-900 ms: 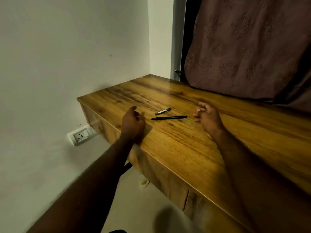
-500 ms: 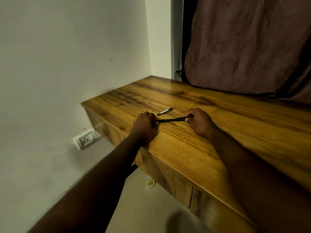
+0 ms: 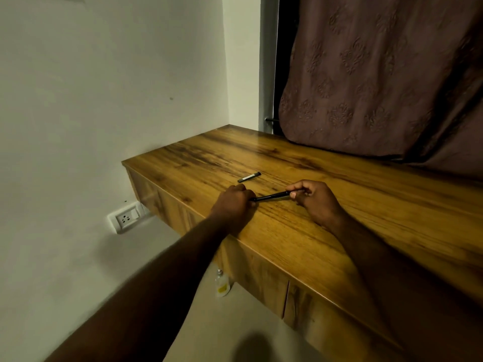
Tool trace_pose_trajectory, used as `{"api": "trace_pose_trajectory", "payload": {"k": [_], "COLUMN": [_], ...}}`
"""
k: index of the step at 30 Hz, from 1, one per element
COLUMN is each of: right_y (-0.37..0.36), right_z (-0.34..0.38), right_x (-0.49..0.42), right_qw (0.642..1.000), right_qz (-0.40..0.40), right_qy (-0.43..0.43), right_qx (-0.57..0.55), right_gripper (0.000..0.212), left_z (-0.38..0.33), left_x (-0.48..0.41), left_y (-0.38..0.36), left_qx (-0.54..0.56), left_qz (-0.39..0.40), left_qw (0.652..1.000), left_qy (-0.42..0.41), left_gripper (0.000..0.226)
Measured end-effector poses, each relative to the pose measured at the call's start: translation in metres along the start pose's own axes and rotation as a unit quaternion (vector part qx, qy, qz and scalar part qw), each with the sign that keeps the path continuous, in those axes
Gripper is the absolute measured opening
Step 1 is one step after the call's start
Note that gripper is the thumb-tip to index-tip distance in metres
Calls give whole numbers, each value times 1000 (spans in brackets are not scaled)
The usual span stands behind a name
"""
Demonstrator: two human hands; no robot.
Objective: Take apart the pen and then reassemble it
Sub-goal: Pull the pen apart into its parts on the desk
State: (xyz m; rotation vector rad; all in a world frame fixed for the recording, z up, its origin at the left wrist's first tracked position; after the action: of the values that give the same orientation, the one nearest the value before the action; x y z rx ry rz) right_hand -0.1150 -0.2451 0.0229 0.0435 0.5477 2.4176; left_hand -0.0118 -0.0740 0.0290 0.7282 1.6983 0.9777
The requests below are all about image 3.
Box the wooden desk with drawers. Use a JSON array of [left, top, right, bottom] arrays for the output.
[[122, 124, 483, 362]]

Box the person's left forearm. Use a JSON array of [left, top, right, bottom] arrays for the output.
[[45, 215, 236, 362]]

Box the white wall power socket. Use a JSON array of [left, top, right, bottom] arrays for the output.
[[107, 202, 151, 235]]

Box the person's left hand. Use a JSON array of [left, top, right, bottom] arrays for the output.
[[209, 184, 259, 237]]

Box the person's right hand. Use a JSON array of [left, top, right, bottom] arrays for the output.
[[290, 179, 348, 230]]

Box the person's right forearm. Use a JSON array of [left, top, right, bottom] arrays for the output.
[[328, 215, 483, 362]]

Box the clear plastic bottle yellow label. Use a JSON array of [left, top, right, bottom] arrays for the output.
[[215, 269, 232, 298]]

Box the black pen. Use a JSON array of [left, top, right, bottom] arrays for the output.
[[251, 190, 293, 202]]

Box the grey metal window frame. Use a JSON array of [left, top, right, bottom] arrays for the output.
[[258, 0, 280, 134]]

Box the brown patterned curtain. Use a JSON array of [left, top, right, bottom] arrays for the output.
[[278, 0, 483, 177]]

